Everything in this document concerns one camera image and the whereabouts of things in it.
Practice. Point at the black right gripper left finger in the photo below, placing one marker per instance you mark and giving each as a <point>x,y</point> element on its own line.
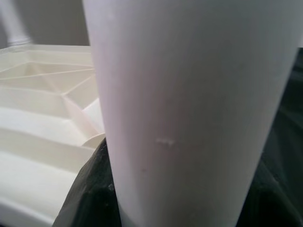
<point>94,201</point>

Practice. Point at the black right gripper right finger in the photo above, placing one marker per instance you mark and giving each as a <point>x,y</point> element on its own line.
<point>272,208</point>

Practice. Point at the white plastic table top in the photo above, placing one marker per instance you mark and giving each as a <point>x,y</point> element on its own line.
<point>35,118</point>

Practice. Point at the white plastic table leg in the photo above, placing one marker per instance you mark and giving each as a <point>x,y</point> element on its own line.
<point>16,23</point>
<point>189,94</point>

